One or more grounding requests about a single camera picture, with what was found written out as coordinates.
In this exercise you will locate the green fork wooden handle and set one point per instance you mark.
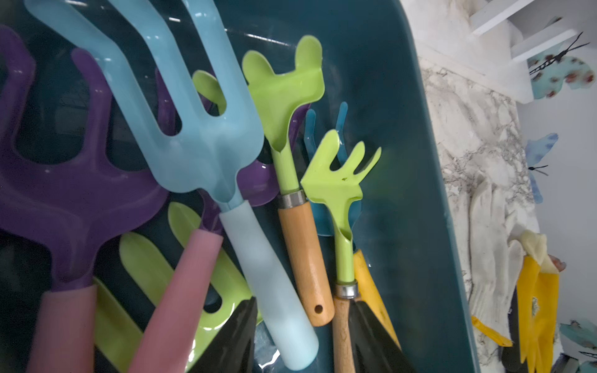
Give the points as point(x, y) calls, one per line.
point(117, 335)

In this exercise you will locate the light blue fork rake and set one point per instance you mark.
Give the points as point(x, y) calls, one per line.
point(207, 153)

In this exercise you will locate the teal rake yellow handle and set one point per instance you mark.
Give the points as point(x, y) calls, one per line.
point(324, 224)

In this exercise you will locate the green rake wooden handle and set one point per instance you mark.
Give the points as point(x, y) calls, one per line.
point(338, 190)
point(277, 97)

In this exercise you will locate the teal plastic storage box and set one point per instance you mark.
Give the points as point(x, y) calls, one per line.
point(369, 62)

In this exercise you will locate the purple rake pink handle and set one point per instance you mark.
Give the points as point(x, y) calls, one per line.
point(167, 340)

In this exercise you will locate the purple fork pink handle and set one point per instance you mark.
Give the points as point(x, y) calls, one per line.
point(71, 208)

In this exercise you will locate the white tiered plant stand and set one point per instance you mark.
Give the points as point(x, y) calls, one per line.
point(535, 26)

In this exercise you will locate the white knit glove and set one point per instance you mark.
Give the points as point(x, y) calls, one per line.
point(496, 261)

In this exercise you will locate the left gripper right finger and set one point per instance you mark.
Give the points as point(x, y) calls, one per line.
point(373, 348)

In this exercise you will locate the yellow black work glove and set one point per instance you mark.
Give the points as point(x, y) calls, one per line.
point(534, 310)

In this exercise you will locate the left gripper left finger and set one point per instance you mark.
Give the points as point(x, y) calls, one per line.
point(233, 347)

